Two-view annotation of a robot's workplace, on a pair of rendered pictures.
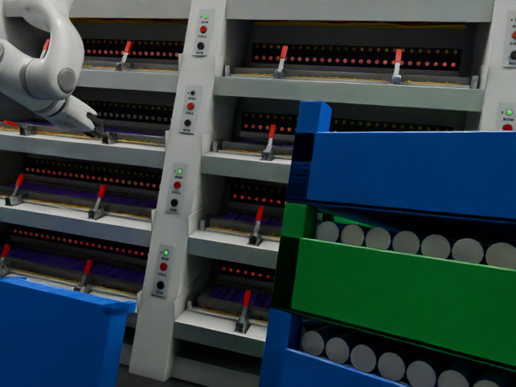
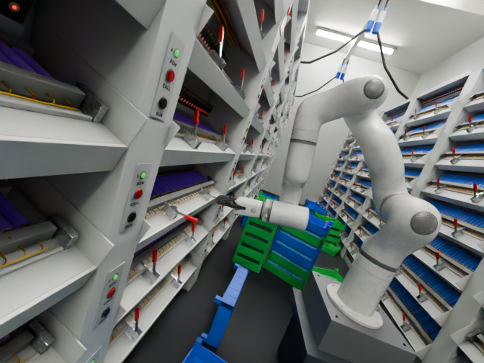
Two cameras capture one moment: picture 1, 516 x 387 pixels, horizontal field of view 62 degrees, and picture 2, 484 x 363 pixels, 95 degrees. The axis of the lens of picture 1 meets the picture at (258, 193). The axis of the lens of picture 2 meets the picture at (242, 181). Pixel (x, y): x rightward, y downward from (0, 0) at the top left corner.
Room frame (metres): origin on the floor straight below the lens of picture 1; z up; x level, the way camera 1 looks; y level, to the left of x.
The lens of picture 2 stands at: (1.11, 1.24, 0.79)
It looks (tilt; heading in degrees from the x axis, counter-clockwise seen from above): 10 degrees down; 263
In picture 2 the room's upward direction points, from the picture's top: 20 degrees clockwise
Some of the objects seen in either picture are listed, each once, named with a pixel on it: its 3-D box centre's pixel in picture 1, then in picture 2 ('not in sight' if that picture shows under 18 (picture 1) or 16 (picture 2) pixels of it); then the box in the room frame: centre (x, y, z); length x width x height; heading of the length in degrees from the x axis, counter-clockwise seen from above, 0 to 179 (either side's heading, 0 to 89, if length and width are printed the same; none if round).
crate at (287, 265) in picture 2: not in sight; (291, 259); (0.39, -0.19, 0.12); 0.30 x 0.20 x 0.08; 146
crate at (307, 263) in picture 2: not in sight; (295, 249); (0.39, -0.19, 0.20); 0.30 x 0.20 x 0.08; 146
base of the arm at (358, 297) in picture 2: not in sight; (364, 283); (0.51, 0.59, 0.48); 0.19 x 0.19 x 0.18
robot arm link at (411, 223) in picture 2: not in sight; (398, 232); (0.51, 0.63, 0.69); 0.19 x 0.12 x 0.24; 72
